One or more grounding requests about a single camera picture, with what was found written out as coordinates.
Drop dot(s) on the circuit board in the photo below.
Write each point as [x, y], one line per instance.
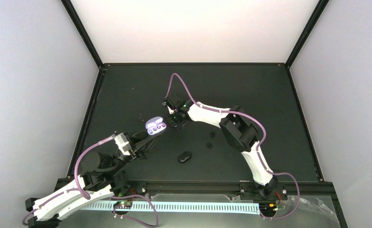
[269, 206]
[122, 205]

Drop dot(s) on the white slotted cable duct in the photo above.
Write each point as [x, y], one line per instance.
[195, 207]

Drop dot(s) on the left circuit board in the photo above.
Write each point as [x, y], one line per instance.
[122, 205]

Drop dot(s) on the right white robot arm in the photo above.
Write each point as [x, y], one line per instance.
[239, 131]

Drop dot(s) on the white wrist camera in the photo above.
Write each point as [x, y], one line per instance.
[170, 110]
[123, 144]

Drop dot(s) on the lavender earbud charging case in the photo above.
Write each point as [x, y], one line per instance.
[152, 124]

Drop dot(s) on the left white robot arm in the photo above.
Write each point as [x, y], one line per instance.
[98, 174]

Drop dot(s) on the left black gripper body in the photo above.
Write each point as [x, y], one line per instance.
[135, 152]

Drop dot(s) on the right circuit board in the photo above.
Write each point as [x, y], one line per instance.
[269, 206]

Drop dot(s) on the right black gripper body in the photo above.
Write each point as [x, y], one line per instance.
[175, 120]

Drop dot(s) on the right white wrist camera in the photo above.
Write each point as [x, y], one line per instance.
[170, 110]

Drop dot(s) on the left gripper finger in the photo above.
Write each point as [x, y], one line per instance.
[148, 143]
[140, 137]

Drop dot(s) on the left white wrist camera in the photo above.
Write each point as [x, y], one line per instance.
[123, 144]

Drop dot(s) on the black front aluminium rail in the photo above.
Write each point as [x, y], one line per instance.
[227, 188]

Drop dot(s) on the black earbud charging case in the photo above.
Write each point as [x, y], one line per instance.
[184, 157]

